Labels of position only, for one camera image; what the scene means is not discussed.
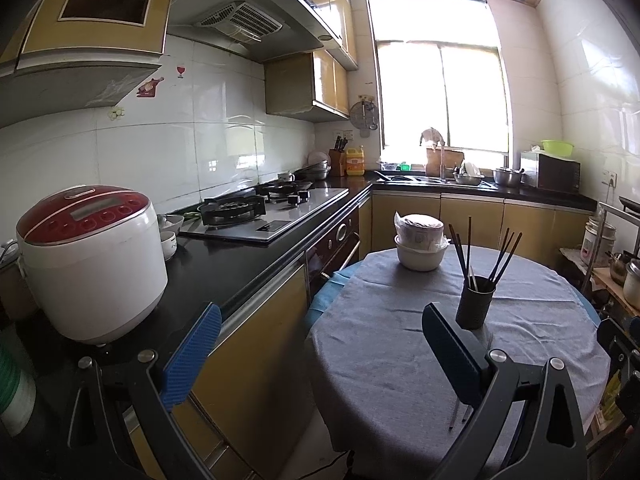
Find yellow cabinet with dark panel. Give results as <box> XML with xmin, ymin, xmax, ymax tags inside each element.
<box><xmin>0</xmin><ymin>0</ymin><xmax>183</xmax><ymax>128</ymax></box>

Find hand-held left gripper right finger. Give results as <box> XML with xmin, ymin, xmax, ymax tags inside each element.
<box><xmin>421</xmin><ymin>301</ymin><xmax>588</xmax><ymax>480</ymax></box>

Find yellow detergent bottle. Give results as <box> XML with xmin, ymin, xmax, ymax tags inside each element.
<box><xmin>346</xmin><ymin>145</ymin><xmax>367</xmax><ymax>177</ymax></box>

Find small steel pot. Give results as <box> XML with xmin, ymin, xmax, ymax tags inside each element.
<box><xmin>607</xmin><ymin>251</ymin><xmax>632</xmax><ymax>285</ymax></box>

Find red and white rice cooker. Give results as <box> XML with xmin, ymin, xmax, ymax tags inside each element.
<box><xmin>15</xmin><ymin>185</ymin><xmax>169</xmax><ymax>346</ymax></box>

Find blue under cloth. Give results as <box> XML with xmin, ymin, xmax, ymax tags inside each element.
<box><xmin>306</xmin><ymin>269</ymin><xmax>601</xmax><ymax>328</ymax></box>

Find large white bowl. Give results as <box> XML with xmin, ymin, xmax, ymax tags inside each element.
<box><xmin>394</xmin><ymin>235</ymin><xmax>449</xmax><ymax>272</ymax></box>

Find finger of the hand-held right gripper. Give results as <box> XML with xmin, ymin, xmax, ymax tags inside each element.
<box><xmin>597</xmin><ymin>317</ymin><xmax>640</xmax><ymax>376</ymax></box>

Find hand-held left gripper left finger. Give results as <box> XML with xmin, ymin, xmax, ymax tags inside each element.
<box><xmin>62</xmin><ymin>302</ymin><xmax>223</xmax><ymax>480</ymax></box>

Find yellow upper wall cabinets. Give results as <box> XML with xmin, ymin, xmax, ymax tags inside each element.
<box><xmin>264</xmin><ymin>0</ymin><xmax>360</xmax><ymax>123</ymax></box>

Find bagged stack of bowls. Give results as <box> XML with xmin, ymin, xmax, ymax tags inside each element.
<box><xmin>393</xmin><ymin>211</ymin><xmax>448</xmax><ymax>251</ymax></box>

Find steel mixing bowl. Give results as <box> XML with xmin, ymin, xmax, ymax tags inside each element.
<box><xmin>492</xmin><ymin>167</ymin><xmax>523</xmax><ymax>187</ymax></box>

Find wooden cutting board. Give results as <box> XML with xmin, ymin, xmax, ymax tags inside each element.
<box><xmin>426</xmin><ymin>147</ymin><xmax>465</xmax><ymax>177</ymax></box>

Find dark microwave oven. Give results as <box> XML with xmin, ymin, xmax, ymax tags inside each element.
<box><xmin>520</xmin><ymin>150</ymin><xmax>582</xmax><ymax>193</ymax></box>

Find stacked metal basins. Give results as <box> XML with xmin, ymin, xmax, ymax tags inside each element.
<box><xmin>295</xmin><ymin>150</ymin><xmax>332</xmax><ymax>181</ymax></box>

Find kitchen window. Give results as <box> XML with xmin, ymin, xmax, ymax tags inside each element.
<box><xmin>366</xmin><ymin>0</ymin><xmax>512</xmax><ymax>161</ymax></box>

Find wooden knife block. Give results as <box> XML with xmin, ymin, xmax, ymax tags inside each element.
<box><xmin>328</xmin><ymin>135</ymin><xmax>349</xmax><ymax>177</ymax></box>

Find bundle of dark chopsticks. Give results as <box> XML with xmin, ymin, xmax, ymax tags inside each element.
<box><xmin>448</xmin><ymin>216</ymin><xmax>523</xmax><ymax>293</ymax></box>

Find yellow lower kitchen cabinets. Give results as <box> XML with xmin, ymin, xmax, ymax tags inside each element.
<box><xmin>190</xmin><ymin>192</ymin><xmax>598</xmax><ymax>480</ymax></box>

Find steel range hood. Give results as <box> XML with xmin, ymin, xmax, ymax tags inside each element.
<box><xmin>167</xmin><ymin>0</ymin><xmax>361</xmax><ymax>71</ymax></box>

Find round hanging strainer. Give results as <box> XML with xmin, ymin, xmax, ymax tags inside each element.
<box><xmin>349</xmin><ymin>100</ymin><xmax>379</xmax><ymax>138</ymax></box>

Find black kitchen countertop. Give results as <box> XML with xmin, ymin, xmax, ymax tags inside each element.
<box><xmin>0</xmin><ymin>170</ymin><xmax>598</xmax><ymax>376</ymax></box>

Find black utensil holder cup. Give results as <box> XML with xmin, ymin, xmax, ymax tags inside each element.
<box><xmin>455</xmin><ymin>275</ymin><xmax>497</xmax><ymax>331</ymax></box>

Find black glass gas hob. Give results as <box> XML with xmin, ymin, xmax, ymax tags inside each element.
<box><xmin>177</xmin><ymin>182</ymin><xmax>350</xmax><ymax>246</ymax></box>

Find green and white container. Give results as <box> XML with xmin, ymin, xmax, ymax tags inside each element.
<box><xmin>0</xmin><ymin>342</ymin><xmax>37</xmax><ymax>436</ymax></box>

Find dish rack with dishes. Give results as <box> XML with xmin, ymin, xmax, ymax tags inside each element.
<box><xmin>452</xmin><ymin>160</ymin><xmax>485</xmax><ymax>185</ymax></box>

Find metal shelf rack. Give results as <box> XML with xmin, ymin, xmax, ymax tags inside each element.
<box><xmin>582</xmin><ymin>197</ymin><xmax>640</xmax><ymax>321</ymax></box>

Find old white rice cooker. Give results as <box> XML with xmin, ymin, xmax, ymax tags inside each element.
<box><xmin>580</xmin><ymin>215</ymin><xmax>617</xmax><ymax>266</ymax></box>

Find dark red built-in oven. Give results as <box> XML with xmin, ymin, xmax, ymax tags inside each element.
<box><xmin>305</xmin><ymin>207</ymin><xmax>362</xmax><ymax>286</ymax></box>

